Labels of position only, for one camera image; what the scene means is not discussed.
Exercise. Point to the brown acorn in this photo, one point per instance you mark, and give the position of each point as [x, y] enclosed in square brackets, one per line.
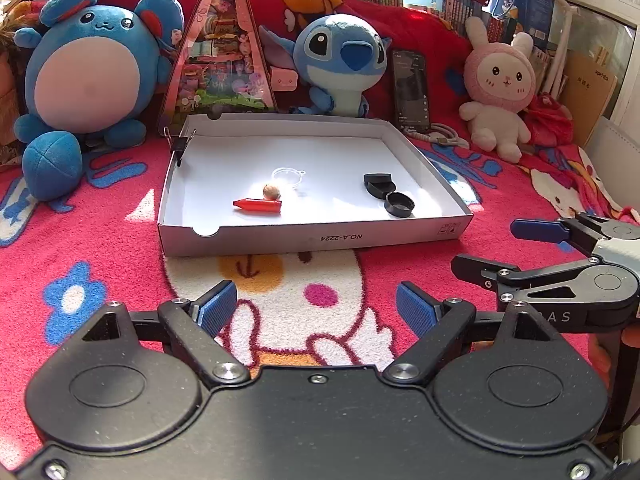
[271, 191]

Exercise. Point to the small pink cube toy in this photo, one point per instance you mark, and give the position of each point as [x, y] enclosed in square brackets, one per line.
[283, 80]

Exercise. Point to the clear plastic half ball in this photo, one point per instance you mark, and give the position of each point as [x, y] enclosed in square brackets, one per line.
[287, 176]

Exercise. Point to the pink bunny plush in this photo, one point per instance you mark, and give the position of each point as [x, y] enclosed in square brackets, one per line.
[500, 85]

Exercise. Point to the brown cardboard envelope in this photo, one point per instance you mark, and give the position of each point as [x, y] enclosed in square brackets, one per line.
[587, 95]

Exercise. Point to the black round hollow cap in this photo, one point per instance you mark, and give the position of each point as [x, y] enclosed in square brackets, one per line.
[399, 205]

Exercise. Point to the black round lid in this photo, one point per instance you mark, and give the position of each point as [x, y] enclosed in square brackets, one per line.
[376, 178]

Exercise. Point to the small black binder clip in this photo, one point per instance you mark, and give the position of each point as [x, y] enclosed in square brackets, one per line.
[179, 147]

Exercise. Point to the round blue mouse plush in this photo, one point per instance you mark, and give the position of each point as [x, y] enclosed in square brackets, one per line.
[85, 90]

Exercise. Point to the orange-red crayon-shaped cap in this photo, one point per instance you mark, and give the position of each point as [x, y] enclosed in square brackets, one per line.
[257, 205]

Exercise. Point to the black smartphone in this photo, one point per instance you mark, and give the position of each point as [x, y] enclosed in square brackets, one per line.
[411, 90]

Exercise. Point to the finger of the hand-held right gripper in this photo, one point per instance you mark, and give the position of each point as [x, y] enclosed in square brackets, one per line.
[530, 280]
[537, 230]

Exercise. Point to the pink printed blanket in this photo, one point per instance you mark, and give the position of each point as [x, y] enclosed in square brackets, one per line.
[100, 240]

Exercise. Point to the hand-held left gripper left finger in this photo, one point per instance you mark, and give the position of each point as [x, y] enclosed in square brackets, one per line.
[217, 307]

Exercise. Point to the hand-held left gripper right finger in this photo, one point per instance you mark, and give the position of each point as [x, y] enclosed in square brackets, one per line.
[417, 307]

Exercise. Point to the black round disc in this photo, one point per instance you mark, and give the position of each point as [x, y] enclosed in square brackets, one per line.
[381, 191]

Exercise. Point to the pink triangular toy box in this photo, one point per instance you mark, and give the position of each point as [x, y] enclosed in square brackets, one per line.
[220, 60]

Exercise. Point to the blue alien plush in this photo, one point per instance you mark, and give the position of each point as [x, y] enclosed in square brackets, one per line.
[340, 55]

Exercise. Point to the white stand pole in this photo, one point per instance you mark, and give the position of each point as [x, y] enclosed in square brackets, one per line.
[565, 45]

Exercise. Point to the white cardboard box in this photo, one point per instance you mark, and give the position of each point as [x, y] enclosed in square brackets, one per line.
[325, 160]

